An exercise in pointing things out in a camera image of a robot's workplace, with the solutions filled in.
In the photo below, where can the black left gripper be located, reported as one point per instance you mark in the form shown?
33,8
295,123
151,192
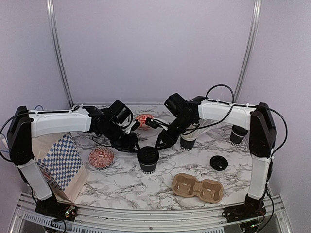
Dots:
129,146

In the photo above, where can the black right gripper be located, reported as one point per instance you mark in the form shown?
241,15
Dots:
168,140

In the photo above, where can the black plastic cup lid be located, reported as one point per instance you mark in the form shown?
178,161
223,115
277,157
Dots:
148,155

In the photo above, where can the black paper coffee cup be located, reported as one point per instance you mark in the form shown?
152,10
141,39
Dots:
148,168

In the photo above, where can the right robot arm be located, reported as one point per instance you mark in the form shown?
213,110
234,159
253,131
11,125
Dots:
255,121

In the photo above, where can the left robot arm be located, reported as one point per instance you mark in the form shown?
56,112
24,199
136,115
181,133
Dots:
115,122

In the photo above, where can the black cup holding straws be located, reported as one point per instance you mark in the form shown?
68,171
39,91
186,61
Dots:
187,143

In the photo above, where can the red patterned bowl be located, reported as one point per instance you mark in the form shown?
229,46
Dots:
101,157
141,119

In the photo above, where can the bundle of white straws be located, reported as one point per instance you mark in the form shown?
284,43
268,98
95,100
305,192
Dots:
195,130

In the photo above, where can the brown cardboard cup carrier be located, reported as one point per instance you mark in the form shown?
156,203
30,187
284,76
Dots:
188,186

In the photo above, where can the blue checkered paper bag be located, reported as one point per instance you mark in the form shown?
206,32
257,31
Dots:
61,165

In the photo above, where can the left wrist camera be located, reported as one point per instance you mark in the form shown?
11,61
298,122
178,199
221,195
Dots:
132,127

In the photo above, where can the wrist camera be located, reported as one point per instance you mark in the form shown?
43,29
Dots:
132,127
155,122

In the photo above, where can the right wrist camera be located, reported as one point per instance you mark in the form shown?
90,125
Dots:
155,122

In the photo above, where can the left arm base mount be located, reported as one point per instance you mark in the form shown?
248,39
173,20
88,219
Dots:
57,210

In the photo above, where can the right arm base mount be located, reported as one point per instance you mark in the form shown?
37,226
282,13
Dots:
242,212

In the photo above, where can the aluminium front rail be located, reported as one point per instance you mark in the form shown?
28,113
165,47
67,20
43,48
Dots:
105,220

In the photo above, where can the left aluminium frame post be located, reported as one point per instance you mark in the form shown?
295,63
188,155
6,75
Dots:
57,50

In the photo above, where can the aluminium frame post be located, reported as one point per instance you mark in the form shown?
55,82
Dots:
249,47
57,50

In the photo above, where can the right aluminium frame post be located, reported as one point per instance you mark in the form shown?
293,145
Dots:
249,47

